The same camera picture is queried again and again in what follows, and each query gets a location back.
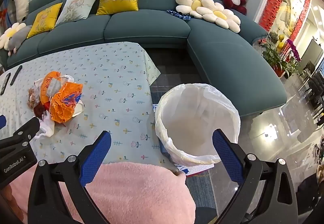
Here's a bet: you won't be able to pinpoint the white sheep plush toy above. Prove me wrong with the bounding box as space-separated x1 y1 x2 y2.
11 0 29 23

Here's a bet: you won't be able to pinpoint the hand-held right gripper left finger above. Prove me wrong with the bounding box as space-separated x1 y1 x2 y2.
28 130 112 224

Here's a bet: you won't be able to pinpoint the teal sectional sofa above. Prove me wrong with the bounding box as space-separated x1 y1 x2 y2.
0 0 288 117

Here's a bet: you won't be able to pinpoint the orange plastic bag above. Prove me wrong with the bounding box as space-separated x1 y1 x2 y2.
40 71 84 123

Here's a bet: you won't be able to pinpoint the dark dining chairs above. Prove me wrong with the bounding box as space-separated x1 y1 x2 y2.
301 62 324 110

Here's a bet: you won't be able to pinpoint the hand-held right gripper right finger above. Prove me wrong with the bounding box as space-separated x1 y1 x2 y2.
212 129 299 224

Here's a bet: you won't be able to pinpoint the black remote control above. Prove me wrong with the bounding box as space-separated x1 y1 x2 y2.
0 73 11 96
10 65 23 85

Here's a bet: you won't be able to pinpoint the dark screen panel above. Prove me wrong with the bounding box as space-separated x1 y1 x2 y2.
302 39 324 73

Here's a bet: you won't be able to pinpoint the white-lined trash bin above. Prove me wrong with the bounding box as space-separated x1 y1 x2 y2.
154 83 241 167

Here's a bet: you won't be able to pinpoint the dark red crumpled item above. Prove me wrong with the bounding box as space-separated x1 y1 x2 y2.
34 101 51 118

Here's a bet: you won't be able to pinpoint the pale blue embroidered cushion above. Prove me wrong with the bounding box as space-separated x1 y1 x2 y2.
54 0 100 26

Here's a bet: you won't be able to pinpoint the green potted plant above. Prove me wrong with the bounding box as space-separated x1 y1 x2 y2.
262 39 286 78

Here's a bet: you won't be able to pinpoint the blue patterned rug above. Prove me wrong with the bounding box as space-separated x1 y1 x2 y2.
175 163 223 217

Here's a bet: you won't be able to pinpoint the grey plush toy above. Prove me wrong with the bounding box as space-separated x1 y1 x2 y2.
4 25 33 57

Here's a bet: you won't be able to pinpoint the purple orchid plant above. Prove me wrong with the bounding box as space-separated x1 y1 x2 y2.
286 39 302 62

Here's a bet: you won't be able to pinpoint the white paper cup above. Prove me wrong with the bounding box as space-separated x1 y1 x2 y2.
73 102 85 116

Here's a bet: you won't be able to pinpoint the blue patterned cloth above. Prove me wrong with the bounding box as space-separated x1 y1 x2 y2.
166 9 191 22

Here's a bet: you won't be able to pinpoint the small yellow embroidered cushion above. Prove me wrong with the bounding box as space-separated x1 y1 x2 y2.
27 2 63 39

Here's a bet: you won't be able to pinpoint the small white daisy cushion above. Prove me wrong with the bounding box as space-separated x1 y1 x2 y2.
0 22 27 50

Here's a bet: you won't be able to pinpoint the pink fleece clothing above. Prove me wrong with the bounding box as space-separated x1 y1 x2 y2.
0 162 196 224

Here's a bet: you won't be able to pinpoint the floral pale blue tablecloth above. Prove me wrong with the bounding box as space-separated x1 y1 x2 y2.
0 42 178 174

